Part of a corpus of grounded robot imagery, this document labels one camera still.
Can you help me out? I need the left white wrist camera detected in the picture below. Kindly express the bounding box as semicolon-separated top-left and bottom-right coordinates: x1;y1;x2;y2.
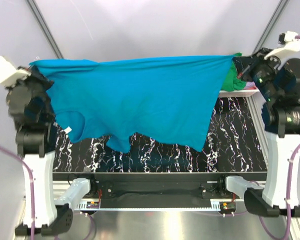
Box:
0;56;31;88

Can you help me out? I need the aluminium rail bar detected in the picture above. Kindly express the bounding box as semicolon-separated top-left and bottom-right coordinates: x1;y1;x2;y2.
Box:
52;181;268;203

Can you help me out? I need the right aluminium frame post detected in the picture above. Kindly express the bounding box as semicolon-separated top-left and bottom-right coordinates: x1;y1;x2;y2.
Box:
252;0;290;53

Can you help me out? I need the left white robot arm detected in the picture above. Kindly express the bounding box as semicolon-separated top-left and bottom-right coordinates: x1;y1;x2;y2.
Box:
6;66;98;239

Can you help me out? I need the left aluminium frame post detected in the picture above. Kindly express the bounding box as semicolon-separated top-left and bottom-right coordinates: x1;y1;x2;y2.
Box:
25;0;64;59

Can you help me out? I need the lilac t shirt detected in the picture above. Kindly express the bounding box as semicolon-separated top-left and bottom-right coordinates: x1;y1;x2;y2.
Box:
244;82;256;90

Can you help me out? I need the blue t shirt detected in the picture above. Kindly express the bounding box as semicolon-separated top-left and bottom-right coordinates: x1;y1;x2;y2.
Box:
31;55;233;153

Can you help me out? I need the green t shirt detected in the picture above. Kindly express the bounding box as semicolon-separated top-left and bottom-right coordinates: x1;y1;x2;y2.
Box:
221;62;247;92

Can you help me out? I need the white plastic laundry basket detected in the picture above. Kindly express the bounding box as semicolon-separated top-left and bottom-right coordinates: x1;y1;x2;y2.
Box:
218;86;260;98

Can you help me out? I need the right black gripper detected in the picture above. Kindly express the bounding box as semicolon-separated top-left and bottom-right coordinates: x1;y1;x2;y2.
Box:
232;46;281;100

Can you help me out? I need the aluminium frame post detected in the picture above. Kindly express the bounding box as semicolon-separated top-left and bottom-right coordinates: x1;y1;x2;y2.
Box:
252;0;290;53
25;0;64;59

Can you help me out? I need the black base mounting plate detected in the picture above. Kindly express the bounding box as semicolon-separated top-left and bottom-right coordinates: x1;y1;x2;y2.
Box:
52;171;247;209

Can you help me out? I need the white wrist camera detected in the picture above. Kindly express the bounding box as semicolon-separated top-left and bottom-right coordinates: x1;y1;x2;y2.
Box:
263;31;300;60
0;56;31;88

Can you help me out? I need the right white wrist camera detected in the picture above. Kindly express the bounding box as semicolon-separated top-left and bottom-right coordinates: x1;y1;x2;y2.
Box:
263;31;300;60

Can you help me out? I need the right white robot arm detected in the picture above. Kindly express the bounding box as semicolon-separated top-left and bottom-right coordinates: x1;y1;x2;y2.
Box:
217;48;300;218

